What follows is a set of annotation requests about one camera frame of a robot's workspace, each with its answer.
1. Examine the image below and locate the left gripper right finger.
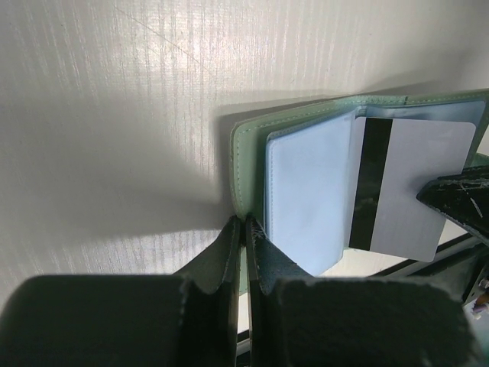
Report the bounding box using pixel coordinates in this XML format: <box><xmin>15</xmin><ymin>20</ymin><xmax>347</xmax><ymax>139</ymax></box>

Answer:
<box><xmin>244</xmin><ymin>216</ymin><xmax>481</xmax><ymax>366</ymax></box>

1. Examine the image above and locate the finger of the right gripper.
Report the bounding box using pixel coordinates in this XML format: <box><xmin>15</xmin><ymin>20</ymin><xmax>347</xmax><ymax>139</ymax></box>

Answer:
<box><xmin>416</xmin><ymin>166</ymin><xmax>489</xmax><ymax>245</ymax></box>

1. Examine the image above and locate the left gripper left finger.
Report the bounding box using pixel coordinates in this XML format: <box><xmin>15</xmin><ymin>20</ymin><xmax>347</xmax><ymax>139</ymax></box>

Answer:
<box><xmin>1</xmin><ymin>217</ymin><xmax>241</xmax><ymax>366</ymax></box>

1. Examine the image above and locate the white card with black stripe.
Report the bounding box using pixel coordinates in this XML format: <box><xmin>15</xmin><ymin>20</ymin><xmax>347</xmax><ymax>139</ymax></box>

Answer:
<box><xmin>348</xmin><ymin>117</ymin><xmax>476</xmax><ymax>261</ymax></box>

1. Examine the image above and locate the green leather card holder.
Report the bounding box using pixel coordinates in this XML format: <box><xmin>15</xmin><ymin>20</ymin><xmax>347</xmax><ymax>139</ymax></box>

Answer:
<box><xmin>230</xmin><ymin>89</ymin><xmax>488</xmax><ymax>276</ymax></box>

